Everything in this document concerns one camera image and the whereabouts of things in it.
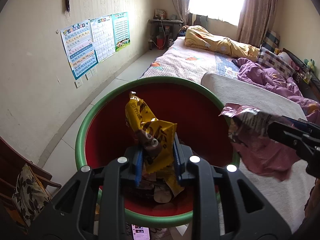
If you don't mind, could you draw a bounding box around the mauve curtain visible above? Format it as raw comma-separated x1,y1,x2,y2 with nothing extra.
236,0,279,48
167,0,193,25

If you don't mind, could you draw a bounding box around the person's right forearm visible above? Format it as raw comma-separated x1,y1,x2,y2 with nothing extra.
302,177,320,225

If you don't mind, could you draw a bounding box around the yellow quilt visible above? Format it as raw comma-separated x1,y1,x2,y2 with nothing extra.
184,25,260,58

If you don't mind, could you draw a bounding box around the white pink pillow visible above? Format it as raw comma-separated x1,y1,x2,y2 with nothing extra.
278,52,293,64

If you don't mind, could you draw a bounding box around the white chart wall poster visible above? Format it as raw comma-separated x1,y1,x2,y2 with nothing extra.
89,17,117,63

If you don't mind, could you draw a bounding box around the green plush toy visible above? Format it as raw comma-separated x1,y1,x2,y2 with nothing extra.
304,58,317,71

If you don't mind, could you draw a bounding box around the bright window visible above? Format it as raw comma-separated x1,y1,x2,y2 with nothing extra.
187,0,248,27

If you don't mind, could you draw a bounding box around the teal number chart poster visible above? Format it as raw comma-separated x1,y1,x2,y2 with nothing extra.
112,12,131,52

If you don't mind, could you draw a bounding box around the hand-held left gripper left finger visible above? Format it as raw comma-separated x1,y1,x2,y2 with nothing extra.
29,146,145,240

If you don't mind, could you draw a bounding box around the brown snack wrapper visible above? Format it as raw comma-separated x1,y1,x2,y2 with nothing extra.
124,182,155,199

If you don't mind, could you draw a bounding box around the brown plaid pillow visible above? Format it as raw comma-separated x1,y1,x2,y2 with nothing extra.
257,46,296,78

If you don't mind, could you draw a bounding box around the blue plaid cushion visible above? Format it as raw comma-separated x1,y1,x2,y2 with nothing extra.
262,30,280,53

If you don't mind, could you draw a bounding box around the dark headboard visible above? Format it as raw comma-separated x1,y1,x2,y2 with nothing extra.
282,47,320,98

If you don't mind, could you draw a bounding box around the pink floral cloth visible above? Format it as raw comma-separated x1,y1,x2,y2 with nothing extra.
151,227,173,240

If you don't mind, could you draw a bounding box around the yellow brown candy wrapper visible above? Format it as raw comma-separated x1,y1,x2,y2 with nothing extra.
125,91,178,175

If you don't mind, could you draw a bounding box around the beige crumpled wrapper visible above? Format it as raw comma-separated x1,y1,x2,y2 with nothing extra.
153,185,173,203

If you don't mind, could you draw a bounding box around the floral cushion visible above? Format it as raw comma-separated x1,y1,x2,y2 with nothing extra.
11,164,52,233

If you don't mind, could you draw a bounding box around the blue patterned mat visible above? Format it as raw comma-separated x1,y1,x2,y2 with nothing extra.
214,54,242,77

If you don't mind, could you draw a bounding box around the pink foil wrapper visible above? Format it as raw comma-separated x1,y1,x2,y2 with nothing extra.
219,102,302,182

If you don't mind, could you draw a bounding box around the dark glass desk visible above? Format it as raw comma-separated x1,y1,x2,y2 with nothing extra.
148,19,185,50

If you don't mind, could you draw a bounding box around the grey green hanging garment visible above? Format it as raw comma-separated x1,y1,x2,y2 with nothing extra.
188,14,209,27

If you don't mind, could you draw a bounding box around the blue alphabet wall poster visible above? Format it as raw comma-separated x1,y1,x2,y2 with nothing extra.
60,20,98,80

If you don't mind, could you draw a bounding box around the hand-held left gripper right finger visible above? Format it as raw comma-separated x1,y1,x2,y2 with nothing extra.
172,133,292,240

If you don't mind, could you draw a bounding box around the purple quilt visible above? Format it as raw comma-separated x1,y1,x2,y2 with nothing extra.
236,57,320,125

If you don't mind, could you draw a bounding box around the white fleece mat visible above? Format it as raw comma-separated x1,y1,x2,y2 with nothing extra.
175,72,315,240

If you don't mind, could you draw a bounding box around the red bin with green rim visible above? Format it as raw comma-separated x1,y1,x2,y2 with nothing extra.
75,76,240,229

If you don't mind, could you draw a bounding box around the wooden chair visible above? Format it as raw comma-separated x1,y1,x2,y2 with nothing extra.
0,136,62,205

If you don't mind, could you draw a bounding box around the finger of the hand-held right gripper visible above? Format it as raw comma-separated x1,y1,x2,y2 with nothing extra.
266,121,315,155
281,116,320,133

